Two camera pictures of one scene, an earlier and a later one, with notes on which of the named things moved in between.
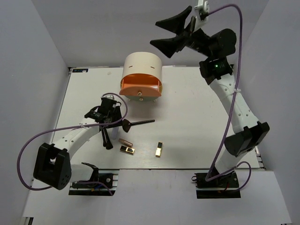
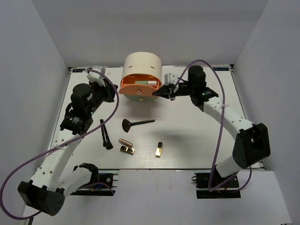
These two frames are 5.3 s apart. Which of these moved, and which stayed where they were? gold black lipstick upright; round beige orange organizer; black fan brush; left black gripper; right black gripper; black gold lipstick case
Moved: right black gripper; left black gripper
Stayed: black fan brush; round beige orange organizer; black gold lipstick case; gold black lipstick upright
